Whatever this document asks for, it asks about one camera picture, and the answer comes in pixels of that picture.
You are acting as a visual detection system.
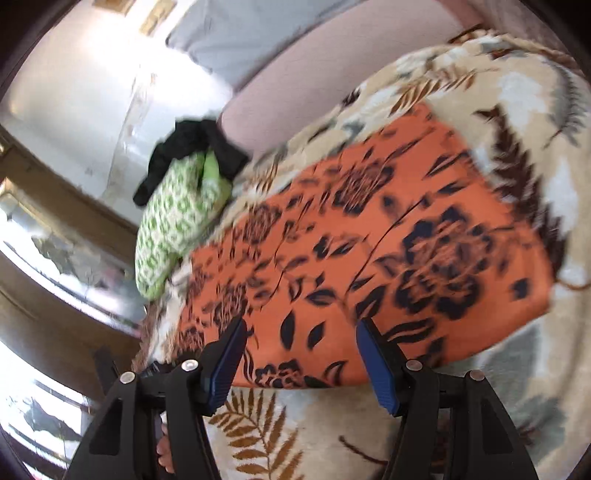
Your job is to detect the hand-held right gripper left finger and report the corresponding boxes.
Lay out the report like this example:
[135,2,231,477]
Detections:
[62,316,249,480]

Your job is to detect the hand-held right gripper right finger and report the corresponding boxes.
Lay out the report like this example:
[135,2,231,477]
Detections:
[355,318,539,480]

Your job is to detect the orange floral garment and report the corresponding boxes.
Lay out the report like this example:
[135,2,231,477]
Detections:
[173,102,561,391]

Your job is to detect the brown fringed cloth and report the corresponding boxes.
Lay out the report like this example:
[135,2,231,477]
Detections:
[131,300,185,370]

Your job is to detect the person's bare foot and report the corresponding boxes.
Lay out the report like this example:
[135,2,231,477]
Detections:
[154,422,176,476]

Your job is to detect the green checked pillow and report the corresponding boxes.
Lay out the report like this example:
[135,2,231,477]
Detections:
[135,150,234,298]

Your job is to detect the wooden door with glass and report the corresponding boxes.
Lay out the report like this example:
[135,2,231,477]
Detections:
[0,124,153,480]

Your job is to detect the black cloth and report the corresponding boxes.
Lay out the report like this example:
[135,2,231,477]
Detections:
[133,117,250,207]

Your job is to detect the beige leaf-print blanket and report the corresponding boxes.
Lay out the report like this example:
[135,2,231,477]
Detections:
[134,28,591,480]

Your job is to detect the grey pillow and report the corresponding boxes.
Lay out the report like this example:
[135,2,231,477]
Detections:
[165,0,324,90]

